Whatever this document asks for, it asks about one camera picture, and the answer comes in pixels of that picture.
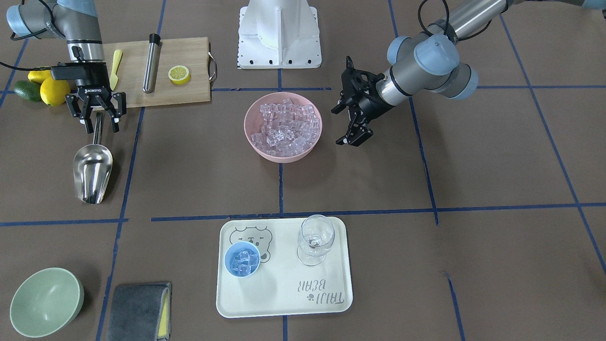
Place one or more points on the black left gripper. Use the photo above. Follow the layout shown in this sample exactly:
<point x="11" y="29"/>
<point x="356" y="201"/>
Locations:
<point x="373" y="103"/>

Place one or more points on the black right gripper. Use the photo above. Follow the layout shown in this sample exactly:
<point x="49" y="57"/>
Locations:
<point x="95" y="86"/>

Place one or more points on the steel ice scoop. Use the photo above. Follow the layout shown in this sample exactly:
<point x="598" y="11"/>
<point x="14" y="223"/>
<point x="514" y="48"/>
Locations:
<point x="92" y="167"/>

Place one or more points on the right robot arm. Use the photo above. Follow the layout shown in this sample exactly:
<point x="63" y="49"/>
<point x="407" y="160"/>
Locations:
<point x="77" y="23"/>

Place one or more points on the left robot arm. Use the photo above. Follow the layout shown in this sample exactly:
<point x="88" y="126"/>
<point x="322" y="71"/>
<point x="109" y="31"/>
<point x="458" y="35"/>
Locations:
<point x="428" y="61"/>

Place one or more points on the pink bowl of ice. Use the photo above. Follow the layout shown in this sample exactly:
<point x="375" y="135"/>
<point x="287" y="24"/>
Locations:
<point x="283" y="127"/>

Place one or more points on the blue plastic cup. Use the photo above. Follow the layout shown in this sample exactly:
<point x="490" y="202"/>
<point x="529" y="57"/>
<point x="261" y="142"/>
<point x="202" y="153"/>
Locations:
<point x="236" y="247"/>

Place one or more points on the ice cubes in scoop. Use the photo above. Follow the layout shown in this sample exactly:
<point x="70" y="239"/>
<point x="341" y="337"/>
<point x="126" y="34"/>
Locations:
<point x="244" y="263"/>

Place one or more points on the yellow lemon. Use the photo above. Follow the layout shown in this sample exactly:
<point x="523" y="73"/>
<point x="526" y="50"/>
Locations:
<point x="53" y="92"/>
<point x="39" y="77"/>

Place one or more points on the yellow plastic knife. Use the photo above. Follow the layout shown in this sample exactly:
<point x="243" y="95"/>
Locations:
<point x="113" y="78"/>

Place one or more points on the green avocado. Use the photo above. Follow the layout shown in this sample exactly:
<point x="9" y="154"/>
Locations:
<point x="28" y="90"/>

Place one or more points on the lemon half slice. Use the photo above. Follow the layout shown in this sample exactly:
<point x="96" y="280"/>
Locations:
<point x="179" y="74"/>

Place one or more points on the clear wine glass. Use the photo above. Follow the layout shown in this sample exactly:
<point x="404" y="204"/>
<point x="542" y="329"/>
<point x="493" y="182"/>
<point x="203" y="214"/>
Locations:
<point x="315" y="239"/>

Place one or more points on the cream bear tray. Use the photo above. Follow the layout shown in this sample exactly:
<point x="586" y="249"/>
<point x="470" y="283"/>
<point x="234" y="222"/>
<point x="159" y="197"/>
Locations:
<point x="282" y="285"/>

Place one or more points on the green ceramic bowl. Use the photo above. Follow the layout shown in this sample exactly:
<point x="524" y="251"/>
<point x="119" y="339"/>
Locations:
<point x="46" y="302"/>

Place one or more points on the steel rod handle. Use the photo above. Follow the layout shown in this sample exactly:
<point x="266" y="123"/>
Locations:
<point x="152" y="64"/>

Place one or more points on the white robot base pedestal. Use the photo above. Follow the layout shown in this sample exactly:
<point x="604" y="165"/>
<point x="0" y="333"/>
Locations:
<point x="279" y="34"/>

